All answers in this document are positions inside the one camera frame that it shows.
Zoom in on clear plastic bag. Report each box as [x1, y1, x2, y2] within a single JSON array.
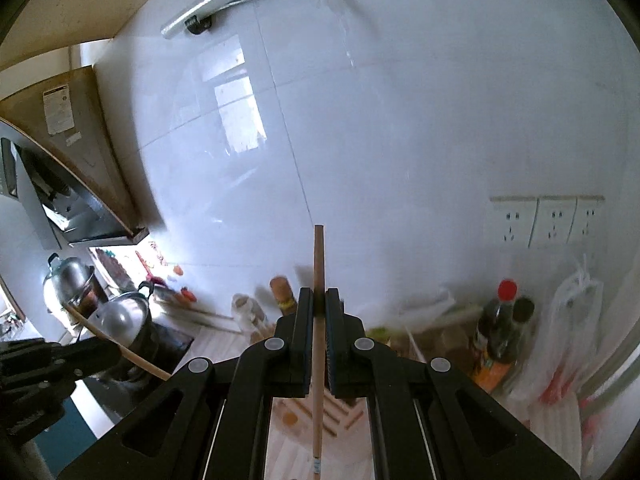
[[395, 287, 483, 333]]

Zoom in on small red packet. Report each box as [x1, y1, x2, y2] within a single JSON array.
[[542, 370, 566, 403]]

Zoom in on cluttered side shelf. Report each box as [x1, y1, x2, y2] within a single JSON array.
[[0, 275, 26, 341]]

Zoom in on black glass gas stove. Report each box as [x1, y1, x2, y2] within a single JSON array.
[[75, 322, 196, 421]]

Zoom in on white wall socket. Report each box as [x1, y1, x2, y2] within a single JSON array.
[[530, 196, 578, 248], [490, 196, 540, 250], [570, 195, 605, 243]]

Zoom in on steel pot with lid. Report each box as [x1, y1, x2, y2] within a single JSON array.
[[75, 282, 163, 386]]

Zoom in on white plastic bag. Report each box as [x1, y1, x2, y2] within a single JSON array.
[[505, 255, 603, 406]]

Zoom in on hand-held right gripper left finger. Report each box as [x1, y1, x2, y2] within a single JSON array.
[[57, 287, 317, 480]]

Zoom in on painted tip wooden chopstick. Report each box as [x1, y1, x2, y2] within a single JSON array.
[[64, 302, 172, 381], [311, 225, 327, 480]]

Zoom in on blue kitchen cabinet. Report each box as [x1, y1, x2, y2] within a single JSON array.
[[35, 405, 108, 466]]

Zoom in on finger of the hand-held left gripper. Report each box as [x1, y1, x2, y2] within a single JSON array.
[[50, 337, 123, 381]]

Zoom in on steel wok lid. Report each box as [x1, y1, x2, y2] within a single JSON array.
[[85, 294, 151, 346]]

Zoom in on steel steamer pot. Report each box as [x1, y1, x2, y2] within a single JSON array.
[[42, 254, 96, 316]]

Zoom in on red cap sauce bottle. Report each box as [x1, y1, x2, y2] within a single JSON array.
[[470, 280, 521, 393]]

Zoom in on brown spice jar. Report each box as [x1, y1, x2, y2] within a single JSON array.
[[430, 325, 478, 366]]

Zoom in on striped cat print cloth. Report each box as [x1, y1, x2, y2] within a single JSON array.
[[190, 330, 601, 480]]

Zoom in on black cap sauce bottle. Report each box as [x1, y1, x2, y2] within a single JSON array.
[[512, 297, 537, 361]]

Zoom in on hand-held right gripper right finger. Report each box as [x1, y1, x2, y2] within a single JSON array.
[[325, 287, 582, 480]]

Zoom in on black range hood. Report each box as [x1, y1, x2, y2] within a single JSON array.
[[0, 65, 150, 251]]

